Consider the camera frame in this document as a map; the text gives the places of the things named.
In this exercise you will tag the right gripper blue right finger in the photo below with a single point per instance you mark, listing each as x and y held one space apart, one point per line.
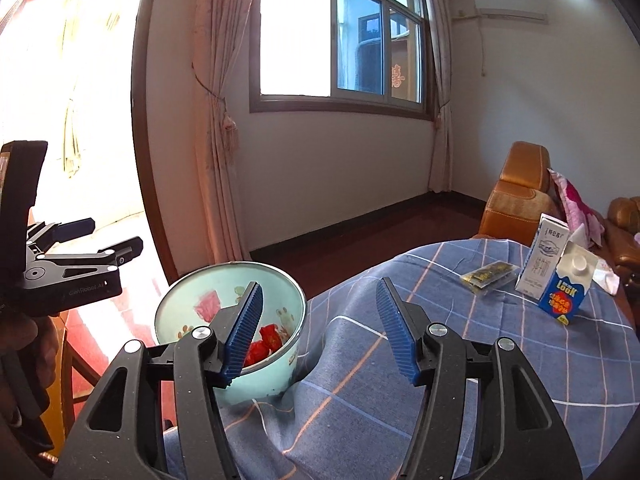
404 337

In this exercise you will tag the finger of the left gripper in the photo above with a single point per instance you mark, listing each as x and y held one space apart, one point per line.
43 236
115 255

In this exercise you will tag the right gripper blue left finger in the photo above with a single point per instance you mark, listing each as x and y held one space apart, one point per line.
240 333

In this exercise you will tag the red plastic bag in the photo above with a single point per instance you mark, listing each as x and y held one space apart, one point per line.
270 341

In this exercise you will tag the person's left hand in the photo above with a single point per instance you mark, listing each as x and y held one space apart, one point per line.
37 339

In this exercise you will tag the mint green enamel basin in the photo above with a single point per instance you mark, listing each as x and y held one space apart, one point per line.
200 298

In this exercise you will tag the blue plaid tablecloth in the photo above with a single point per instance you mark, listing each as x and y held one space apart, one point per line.
505 392

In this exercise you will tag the small clear yellow packet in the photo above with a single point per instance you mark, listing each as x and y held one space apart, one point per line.
486 278

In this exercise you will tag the white tall milk carton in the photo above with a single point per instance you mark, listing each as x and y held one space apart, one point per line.
544 254

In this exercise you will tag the blue Look milk carton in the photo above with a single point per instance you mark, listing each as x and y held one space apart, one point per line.
569 283

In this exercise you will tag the brown leather chaise sofa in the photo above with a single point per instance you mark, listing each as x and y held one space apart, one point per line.
522 193

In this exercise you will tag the white folded cloth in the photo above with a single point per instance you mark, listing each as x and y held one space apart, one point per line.
606 278

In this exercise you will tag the pink floral pillow on chaise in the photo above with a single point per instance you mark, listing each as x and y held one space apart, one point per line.
584 223

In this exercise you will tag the brown leather long sofa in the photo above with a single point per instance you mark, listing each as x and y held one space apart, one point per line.
621 230

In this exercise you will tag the beige left curtain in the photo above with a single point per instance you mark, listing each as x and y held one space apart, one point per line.
219 27

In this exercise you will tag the beige curtain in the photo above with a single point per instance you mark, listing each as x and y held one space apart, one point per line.
438 13
219 27

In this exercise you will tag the white air conditioner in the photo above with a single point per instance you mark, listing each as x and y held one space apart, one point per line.
524 10

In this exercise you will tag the beige right curtain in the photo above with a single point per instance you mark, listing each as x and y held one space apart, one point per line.
438 13

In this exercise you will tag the window with grey frame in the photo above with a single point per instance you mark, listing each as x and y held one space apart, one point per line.
353 56

